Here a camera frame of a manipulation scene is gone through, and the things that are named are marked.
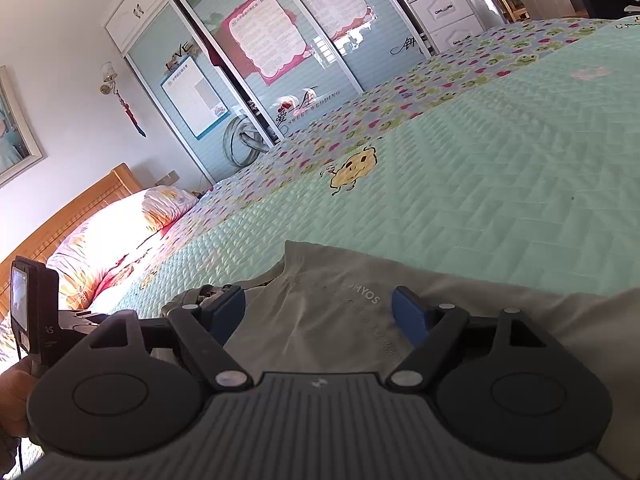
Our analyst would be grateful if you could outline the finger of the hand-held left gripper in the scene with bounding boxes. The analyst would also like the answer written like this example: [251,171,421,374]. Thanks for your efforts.
[162,284,237,314]

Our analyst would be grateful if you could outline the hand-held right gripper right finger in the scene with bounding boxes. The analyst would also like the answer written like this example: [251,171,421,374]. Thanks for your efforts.
[386,286,548,392]

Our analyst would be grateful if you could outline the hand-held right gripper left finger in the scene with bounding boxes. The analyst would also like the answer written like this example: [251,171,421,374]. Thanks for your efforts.
[90,285,253,393]

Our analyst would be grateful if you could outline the grey t-shirt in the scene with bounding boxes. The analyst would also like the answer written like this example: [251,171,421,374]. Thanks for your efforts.
[160,240,640,480]

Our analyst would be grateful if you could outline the dark red hanging clothes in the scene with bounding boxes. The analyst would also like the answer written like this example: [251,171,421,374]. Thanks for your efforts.
[200,25,227,67]

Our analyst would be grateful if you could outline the person's left hand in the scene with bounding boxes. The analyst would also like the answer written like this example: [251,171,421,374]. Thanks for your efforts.
[0,360,38,441]

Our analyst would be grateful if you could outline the red bed sheet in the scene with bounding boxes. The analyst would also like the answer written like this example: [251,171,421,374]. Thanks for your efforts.
[97,217,173,306]

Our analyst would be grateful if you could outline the wooden headboard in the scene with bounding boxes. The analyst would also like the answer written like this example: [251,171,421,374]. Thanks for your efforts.
[0,162,143,306]

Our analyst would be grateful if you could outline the floral pillow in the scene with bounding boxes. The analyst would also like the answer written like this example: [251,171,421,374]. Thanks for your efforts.
[0,185,198,361]

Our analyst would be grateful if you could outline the quilted bee-print bedspread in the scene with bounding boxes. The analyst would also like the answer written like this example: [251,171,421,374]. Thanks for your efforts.
[90,16,640,318]

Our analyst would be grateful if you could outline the framed wedding photo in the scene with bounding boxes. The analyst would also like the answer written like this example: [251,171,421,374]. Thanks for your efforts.
[0,65,47,188]

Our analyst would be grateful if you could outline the blue-bordered poster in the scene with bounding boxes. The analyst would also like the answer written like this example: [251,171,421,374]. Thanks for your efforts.
[161,55,232,141]

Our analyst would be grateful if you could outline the sliding-door wardrobe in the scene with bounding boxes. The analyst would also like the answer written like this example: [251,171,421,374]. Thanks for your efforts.
[104,0,501,186]

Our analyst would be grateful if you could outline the white drawer cabinet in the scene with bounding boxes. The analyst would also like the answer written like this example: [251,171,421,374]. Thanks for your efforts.
[407,0,493,53]

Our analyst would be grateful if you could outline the wooden chair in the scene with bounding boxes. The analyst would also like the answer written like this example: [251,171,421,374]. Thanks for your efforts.
[492,0,528,23]

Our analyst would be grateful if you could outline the glass wall lamp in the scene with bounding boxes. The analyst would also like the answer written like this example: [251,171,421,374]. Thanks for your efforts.
[99,61,120,95]

